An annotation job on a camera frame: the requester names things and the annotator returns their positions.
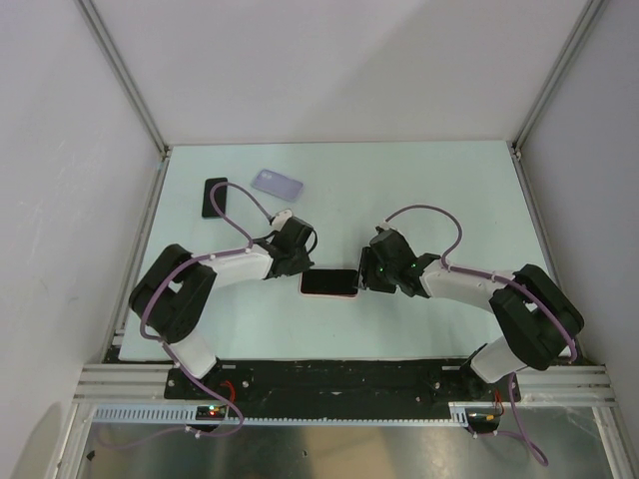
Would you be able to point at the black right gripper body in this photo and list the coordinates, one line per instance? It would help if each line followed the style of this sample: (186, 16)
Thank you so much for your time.
(382, 275)

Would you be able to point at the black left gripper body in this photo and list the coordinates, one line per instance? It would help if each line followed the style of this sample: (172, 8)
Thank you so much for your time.
(301, 261)

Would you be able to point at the purple smartphone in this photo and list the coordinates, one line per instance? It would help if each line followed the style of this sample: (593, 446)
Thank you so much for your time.
(334, 282)

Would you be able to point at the pink phone case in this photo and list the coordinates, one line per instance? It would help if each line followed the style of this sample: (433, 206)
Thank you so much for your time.
(327, 296)

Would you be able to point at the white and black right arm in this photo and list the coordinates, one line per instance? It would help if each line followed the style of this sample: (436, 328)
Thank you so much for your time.
(536, 319)

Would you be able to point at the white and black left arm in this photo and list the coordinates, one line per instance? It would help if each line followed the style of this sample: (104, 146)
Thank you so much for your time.
(171, 297)

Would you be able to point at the lilac phone case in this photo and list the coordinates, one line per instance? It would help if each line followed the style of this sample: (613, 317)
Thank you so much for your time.
(277, 185)

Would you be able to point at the phone in teal case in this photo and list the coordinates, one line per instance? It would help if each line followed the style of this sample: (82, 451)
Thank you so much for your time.
(214, 198)

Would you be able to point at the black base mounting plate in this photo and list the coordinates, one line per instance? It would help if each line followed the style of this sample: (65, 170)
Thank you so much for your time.
(345, 388)

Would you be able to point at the right controller board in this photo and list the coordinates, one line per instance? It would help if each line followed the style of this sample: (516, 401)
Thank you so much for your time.
(483, 421)

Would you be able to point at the controller board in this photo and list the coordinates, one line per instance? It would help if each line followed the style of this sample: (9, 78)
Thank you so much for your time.
(483, 421)
(211, 412)

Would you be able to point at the left controller board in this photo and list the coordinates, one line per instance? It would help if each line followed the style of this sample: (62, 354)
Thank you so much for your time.
(211, 412)

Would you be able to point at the grey slotted cable duct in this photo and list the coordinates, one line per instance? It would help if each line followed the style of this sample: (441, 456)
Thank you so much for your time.
(192, 414)

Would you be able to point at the front aluminium frame rail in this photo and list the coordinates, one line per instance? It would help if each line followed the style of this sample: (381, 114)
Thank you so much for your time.
(565, 386)

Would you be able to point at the left back corner aluminium post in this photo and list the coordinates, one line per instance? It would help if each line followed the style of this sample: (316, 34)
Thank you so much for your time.
(116, 62)

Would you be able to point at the corner aluminium post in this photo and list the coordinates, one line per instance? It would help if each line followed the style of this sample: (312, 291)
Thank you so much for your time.
(116, 62)
(571, 48)

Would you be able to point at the right back corner aluminium post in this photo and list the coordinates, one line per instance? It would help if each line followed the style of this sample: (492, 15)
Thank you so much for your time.
(571, 48)

